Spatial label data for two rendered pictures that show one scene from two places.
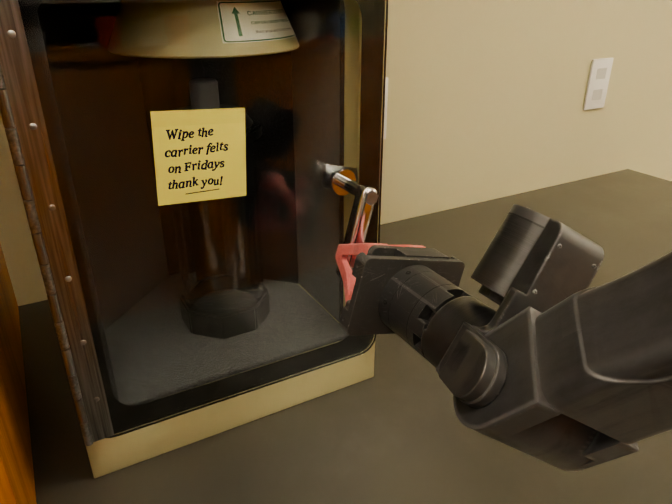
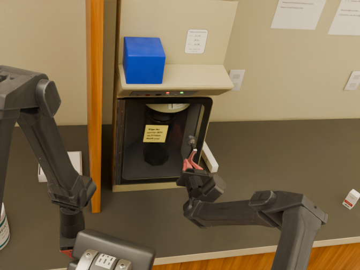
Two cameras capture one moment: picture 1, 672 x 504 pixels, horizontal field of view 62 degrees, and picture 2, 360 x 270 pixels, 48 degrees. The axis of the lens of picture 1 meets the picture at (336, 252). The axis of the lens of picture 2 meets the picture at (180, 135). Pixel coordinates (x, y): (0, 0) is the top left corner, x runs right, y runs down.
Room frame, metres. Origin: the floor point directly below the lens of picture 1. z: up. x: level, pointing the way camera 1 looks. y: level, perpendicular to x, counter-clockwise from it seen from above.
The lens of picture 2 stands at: (-0.53, -0.16, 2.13)
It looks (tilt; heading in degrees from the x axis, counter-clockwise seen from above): 41 degrees down; 11
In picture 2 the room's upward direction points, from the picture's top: 11 degrees clockwise
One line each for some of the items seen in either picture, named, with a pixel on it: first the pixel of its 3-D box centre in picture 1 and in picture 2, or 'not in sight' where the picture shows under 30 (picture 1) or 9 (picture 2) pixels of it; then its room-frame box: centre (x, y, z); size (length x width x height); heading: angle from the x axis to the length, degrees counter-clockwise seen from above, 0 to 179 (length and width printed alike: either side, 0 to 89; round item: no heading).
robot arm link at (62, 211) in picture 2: not in sight; (72, 209); (0.04, 0.19, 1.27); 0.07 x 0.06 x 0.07; 3
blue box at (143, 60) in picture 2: not in sight; (143, 60); (0.37, 0.15, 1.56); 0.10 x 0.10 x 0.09; 29
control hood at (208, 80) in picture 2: not in sight; (173, 88); (0.42, 0.07, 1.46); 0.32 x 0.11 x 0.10; 119
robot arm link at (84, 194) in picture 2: not in sight; (75, 191); (0.08, 0.20, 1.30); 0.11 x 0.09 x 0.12; 3
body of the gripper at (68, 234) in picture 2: not in sight; (72, 225); (0.04, 0.19, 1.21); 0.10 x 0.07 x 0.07; 29
